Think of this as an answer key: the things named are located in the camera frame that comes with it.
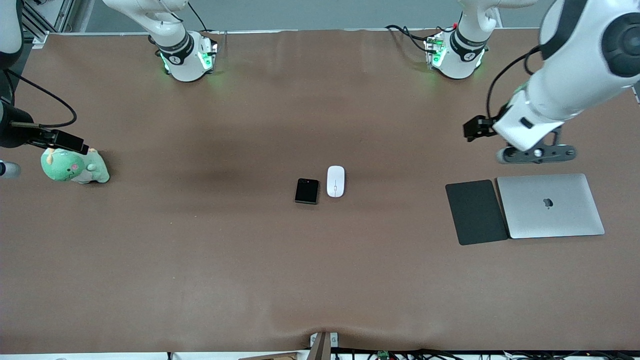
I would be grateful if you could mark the silver laptop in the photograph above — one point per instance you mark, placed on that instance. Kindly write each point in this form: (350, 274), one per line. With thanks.
(550, 220)

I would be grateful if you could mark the green dinosaur plush toy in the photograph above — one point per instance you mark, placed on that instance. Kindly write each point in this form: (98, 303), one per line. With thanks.
(65, 170)

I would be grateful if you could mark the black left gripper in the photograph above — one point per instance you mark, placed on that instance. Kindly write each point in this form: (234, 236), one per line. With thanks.
(481, 126)

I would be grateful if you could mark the black phone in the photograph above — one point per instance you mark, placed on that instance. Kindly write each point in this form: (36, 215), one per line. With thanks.
(306, 191)

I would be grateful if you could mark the black mouse pad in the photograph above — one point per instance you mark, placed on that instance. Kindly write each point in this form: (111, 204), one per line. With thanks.
(475, 212)

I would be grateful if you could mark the white computer mouse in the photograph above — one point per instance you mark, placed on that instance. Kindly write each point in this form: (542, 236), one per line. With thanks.
(335, 181)

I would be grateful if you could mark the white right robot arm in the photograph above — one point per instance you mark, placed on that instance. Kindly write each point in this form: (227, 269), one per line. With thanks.
(185, 65)

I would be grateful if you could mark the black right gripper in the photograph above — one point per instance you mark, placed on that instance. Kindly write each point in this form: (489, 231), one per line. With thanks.
(15, 134)

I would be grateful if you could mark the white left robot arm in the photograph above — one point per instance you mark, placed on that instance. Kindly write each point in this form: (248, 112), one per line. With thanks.
(575, 50)

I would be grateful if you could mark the aluminium frame post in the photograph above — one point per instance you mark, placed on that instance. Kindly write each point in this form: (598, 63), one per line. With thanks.
(50, 20)

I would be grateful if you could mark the brown table cover mat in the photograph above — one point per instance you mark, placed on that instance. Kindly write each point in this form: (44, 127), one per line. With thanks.
(320, 275)

